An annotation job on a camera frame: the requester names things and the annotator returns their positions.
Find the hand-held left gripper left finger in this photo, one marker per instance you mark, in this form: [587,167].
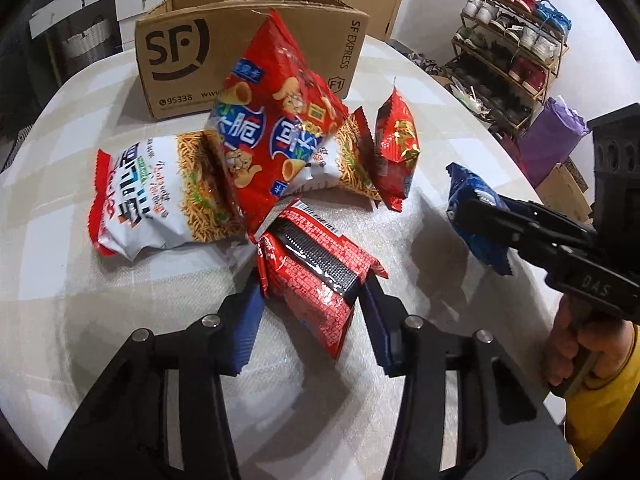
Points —
[245,332]

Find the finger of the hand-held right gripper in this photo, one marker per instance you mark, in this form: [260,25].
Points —
[545,220]
[500,230]

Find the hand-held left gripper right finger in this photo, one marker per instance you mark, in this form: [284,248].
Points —
[377,322]

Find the blue cookie packet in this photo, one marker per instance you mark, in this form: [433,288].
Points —
[472,195]

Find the red packet with black stripe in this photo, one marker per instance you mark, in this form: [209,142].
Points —
[310,270]

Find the red cookie packet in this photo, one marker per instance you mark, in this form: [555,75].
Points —
[397,155]

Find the white noodle snack bag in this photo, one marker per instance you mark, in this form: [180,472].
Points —
[345,165]
[145,195]

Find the large red cone-snack bag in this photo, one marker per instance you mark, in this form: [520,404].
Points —
[270,125]

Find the brown cardboard box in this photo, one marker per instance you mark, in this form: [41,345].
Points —
[175,50]

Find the person's right hand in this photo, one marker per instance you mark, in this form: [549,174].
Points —
[560,340]

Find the flat brown cardboard carton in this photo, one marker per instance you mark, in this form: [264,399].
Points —
[565,190]

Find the red shopping bag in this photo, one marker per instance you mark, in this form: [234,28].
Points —
[506,150]

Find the purple bag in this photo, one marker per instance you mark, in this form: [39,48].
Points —
[550,135]

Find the wooden shoe rack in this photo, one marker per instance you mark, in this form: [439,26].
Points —
[505,85]

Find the pile of sneakers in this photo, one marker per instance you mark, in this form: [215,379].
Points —
[422,62]

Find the shoe rack with shoes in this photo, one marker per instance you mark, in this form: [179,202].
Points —
[520,25]

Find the woven laundry basket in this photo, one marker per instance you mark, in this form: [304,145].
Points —
[87,35]

